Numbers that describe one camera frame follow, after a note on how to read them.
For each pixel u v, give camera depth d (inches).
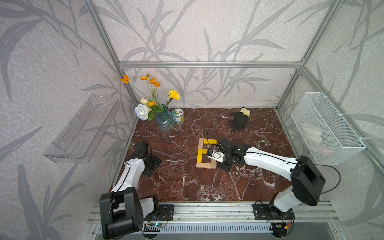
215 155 29.7
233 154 24.7
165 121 38.6
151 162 30.3
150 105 32.5
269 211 26.0
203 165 35.1
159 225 27.7
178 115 41.3
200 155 36.9
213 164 35.0
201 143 38.8
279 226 29.2
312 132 30.4
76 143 25.3
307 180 17.0
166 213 29.0
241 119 44.8
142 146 27.2
